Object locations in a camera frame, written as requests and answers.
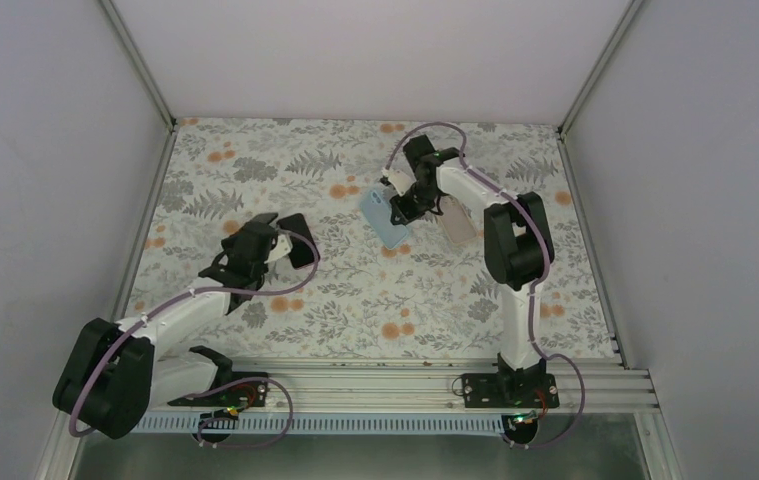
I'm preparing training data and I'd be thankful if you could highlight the black phone from blue case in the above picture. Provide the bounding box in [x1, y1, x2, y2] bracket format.
[277, 213, 315, 270]

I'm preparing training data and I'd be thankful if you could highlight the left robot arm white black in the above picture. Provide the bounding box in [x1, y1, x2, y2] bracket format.
[52, 213, 291, 439]

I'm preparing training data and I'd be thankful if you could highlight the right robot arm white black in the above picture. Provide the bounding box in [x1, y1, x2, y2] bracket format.
[382, 132, 554, 408]

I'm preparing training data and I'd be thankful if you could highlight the floral patterned table mat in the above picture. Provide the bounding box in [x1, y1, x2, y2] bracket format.
[113, 117, 620, 361]

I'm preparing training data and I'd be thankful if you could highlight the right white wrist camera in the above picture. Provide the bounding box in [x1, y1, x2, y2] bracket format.
[380, 168, 415, 196]

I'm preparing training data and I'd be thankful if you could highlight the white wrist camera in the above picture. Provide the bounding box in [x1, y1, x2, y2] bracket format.
[265, 230, 293, 264]
[380, 168, 415, 196]

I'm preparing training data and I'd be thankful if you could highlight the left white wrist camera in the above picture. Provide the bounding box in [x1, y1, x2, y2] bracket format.
[265, 230, 293, 264]

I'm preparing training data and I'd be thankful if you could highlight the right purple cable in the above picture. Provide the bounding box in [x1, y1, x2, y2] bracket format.
[385, 121, 587, 399]

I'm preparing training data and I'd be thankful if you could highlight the purple cable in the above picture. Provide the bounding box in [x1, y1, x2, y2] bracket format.
[67, 227, 322, 440]
[385, 121, 587, 399]

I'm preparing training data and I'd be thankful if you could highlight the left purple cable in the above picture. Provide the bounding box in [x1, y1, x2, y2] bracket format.
[67, 227, 322, 440]

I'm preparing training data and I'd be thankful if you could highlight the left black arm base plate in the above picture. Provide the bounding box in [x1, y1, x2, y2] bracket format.
[168, 372, 269, 409]

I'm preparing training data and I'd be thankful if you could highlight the aluminium rail base frame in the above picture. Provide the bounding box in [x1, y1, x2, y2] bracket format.
[37, 359, 681, 479]

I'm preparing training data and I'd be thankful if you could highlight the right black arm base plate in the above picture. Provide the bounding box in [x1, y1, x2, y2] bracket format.
[450, 373, 561, 409]

